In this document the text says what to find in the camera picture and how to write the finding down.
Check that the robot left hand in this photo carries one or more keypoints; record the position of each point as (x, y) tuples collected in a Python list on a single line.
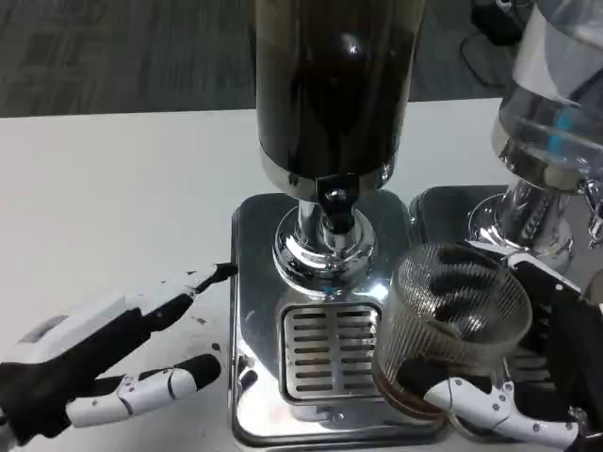
[(85, 329)]

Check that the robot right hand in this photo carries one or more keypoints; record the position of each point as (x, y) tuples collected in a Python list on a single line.
[(565, 329)]

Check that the clear ribbed glass cup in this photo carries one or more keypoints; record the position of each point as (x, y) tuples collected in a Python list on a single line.
[(424, 329)]

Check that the clear drink dispenser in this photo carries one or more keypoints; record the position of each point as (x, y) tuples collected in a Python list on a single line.
[(542, 141)]

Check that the steel drip grid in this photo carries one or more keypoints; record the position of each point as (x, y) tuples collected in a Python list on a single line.
[(330, 350)]

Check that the black dispenser tap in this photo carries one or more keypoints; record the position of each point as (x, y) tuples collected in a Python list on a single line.
[(335, 207)]

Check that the black floor device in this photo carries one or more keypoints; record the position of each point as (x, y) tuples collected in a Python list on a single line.
[(494, 19)]

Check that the dark drink dispenser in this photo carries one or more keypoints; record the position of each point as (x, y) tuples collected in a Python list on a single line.
[(330, 94)]

